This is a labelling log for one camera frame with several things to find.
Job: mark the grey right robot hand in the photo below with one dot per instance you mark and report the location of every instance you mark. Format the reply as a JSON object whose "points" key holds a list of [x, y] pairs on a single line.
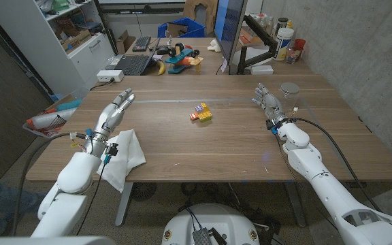
{"points": [[271, 105]]}

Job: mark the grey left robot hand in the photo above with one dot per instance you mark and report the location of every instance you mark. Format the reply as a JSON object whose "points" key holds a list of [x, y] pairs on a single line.
{"points": [[112, 114]]}

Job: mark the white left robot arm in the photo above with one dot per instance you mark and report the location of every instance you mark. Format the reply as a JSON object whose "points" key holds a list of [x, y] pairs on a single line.
{"points": [[73, 177]]}

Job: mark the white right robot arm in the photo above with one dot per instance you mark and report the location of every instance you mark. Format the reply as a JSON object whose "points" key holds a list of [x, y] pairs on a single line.
{"points": [[322, 183]]}

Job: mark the clear jar with metal lid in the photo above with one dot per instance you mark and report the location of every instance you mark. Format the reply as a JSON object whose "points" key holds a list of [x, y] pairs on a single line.
{"points": [[291, 98]]}

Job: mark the white cloth napkin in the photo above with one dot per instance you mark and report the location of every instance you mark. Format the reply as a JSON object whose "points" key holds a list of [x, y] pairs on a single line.
{"points": [[128, 153]]}

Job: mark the flat white box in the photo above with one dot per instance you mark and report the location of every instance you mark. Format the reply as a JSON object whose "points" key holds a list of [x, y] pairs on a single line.
{"points": [[261, 69]]}

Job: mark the white power box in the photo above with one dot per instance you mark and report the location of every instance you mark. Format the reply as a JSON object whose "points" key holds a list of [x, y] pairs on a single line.
{"points": [[110, 75]]}

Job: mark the teal roll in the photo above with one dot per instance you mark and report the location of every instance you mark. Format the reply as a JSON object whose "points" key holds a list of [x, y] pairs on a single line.
{"points": [[68, 104]]}

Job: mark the black laptop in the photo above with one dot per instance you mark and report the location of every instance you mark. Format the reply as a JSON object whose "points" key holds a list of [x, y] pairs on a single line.
{"points": [[133, 64]]}

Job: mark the small clear glass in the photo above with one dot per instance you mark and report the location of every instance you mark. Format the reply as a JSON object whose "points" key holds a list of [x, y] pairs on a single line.
{"points": [[293, 56]]}

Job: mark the white and orange bag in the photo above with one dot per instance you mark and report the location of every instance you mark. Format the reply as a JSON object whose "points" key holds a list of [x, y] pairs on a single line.
{"points": [[51, 119]]}

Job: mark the paper note on monitor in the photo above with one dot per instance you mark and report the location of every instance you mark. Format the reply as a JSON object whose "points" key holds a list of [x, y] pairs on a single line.
{"points": [[224, 65]]}

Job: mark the white labelled canister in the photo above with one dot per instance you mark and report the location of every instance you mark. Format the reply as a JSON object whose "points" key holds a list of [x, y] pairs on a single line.
{"points": [[282, 44]]}

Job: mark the yellow lego block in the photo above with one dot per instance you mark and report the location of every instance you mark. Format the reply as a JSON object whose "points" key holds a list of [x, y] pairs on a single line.
{"points": [[205, 115]]}

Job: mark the yellow banana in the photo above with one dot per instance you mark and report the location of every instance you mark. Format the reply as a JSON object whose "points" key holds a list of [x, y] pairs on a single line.
{"points": [[161, 68]]}

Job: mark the red cup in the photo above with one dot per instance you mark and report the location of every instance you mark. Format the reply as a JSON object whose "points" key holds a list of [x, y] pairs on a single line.
{"points": [[299, 44]]}

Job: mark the purple lego block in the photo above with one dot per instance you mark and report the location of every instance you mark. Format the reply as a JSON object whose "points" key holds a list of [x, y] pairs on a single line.
{"points": [[199, 108]]}

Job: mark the small cardboard box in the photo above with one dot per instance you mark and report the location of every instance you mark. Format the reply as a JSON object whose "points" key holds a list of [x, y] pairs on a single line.
{"points": [[125, 42]]}

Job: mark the black keyboard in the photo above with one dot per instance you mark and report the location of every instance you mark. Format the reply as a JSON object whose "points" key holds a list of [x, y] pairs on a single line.
{"points": [[141, 43]]}

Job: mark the orange lego block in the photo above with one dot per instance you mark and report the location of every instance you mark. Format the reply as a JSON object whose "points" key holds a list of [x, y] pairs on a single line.
{"points": [[193, 116]]}

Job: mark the black computer mouse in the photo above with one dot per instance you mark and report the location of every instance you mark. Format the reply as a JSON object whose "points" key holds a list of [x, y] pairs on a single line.
{"points": [[163, 51]]}

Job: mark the white figurine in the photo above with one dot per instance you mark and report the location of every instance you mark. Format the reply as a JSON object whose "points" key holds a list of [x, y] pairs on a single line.
{"points": [[214, 46]]}

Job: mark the yellow bottle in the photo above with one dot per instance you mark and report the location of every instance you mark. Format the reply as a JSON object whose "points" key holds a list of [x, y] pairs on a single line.
{"points": [[289, 24]]}

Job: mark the colourful toy airplane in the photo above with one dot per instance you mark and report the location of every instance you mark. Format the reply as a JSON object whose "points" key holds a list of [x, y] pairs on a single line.
{"points": [[182, 59]]}

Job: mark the grey table leg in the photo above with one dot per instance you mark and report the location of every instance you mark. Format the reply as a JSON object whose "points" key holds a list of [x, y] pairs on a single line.
{"points": [[124, 204], [294, 204]]}

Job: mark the flat computer monitor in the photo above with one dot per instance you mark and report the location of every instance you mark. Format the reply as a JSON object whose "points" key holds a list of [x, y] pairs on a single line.
{"points": [[230, 24]]}

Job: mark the white shelf cabinet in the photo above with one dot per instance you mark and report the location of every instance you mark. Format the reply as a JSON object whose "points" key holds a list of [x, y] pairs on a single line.
{"points": [[43, 47]]}

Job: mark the blue plastic bin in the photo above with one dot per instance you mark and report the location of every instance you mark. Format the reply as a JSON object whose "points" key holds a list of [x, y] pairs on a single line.
{"points": [[189, 25]]}

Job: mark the tan cardboard cutout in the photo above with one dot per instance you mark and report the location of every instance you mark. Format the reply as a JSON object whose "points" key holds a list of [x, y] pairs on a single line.
{"points": [[191, 8]]}

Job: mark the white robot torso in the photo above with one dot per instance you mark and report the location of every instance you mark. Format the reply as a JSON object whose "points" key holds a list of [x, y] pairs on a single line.
{"points": [[213, 221]]}

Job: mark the person leg in jeans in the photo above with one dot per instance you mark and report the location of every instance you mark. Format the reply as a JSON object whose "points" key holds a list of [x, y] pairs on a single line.
{"points": [[2, 204]]}

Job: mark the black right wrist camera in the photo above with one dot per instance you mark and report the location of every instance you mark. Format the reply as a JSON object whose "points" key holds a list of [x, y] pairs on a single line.
{"points": [[271, 126]]}

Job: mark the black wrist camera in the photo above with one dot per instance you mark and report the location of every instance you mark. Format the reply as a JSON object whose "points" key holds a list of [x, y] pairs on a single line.
{"points": [[271, 126], [112, 149]]}

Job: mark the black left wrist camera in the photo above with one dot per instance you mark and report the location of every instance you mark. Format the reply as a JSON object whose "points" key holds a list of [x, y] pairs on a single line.
{"points": [[112, 149]]}

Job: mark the whiteboard with black frame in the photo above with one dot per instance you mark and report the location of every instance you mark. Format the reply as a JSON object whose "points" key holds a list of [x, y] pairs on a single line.
{"points": [[141, 8]]}

